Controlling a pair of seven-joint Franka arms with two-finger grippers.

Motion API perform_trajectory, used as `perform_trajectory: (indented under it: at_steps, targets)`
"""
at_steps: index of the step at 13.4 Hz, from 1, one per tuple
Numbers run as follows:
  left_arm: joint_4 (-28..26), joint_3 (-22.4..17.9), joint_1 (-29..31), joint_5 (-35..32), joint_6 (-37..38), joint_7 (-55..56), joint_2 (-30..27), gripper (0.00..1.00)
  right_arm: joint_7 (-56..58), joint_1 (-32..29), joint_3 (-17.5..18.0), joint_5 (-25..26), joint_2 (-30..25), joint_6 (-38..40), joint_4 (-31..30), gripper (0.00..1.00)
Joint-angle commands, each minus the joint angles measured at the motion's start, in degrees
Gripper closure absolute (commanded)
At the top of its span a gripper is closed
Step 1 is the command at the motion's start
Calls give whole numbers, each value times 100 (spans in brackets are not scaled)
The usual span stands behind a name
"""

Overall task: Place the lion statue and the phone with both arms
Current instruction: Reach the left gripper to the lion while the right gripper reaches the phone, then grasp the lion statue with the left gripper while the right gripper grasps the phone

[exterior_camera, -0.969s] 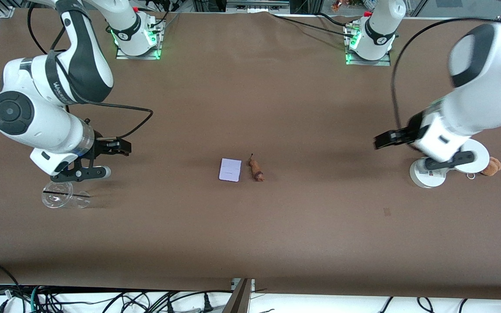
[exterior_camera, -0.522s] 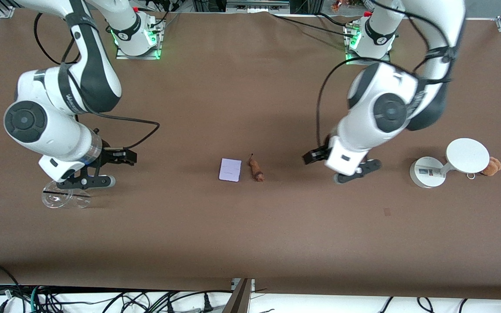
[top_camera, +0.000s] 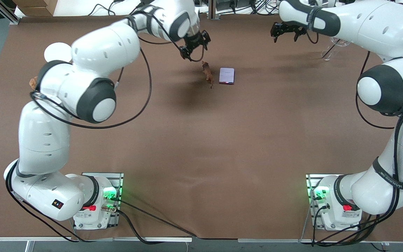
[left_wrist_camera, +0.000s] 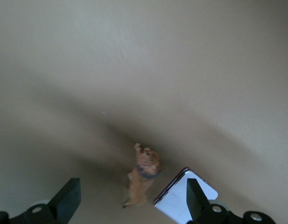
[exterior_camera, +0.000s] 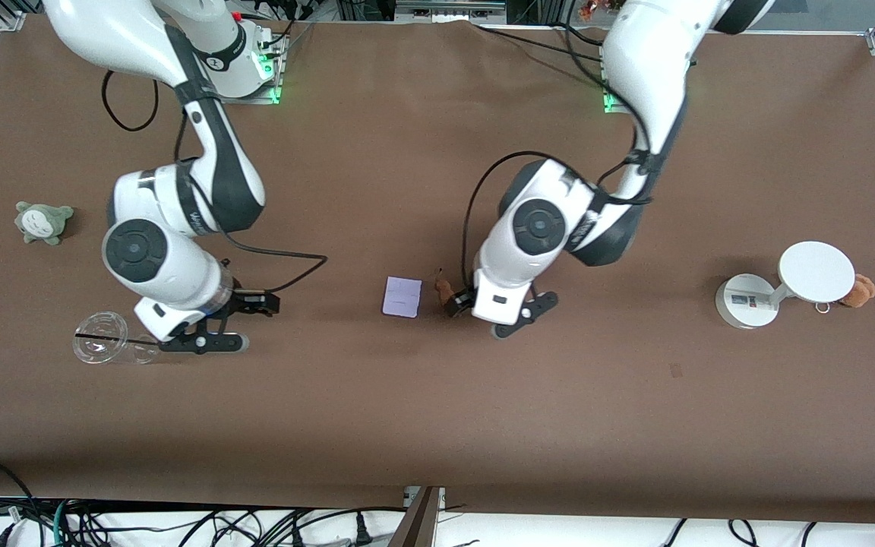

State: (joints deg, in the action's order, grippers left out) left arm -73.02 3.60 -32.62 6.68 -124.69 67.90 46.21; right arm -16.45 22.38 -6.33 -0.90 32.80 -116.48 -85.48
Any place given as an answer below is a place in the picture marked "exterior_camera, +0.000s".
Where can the brown lion statue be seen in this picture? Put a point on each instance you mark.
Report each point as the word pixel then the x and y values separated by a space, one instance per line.
pixel 443 287

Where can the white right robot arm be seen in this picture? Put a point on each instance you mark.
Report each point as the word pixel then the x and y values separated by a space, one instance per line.
pixel 179 205

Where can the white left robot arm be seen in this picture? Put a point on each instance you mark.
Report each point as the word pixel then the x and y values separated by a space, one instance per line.
pixel 642 68

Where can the clear plastic cup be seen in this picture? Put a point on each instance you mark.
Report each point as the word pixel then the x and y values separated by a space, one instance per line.
pixel 103 339

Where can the lavender square card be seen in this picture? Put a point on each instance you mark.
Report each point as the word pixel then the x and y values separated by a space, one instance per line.
pixel 402 297

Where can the grey green Totoro plush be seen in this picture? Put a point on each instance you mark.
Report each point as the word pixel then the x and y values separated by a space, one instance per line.
pixel 42 222

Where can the brown wooden beam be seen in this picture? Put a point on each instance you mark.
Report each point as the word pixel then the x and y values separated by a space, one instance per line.
pixel 418 524

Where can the black power plug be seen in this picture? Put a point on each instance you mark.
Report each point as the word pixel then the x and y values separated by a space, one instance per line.
pixel 363 530

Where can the white round-top stand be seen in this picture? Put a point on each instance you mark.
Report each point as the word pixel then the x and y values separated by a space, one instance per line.
pixel 816 271

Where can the brown bear plush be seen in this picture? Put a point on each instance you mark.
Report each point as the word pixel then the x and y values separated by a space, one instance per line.
pixel 859 292

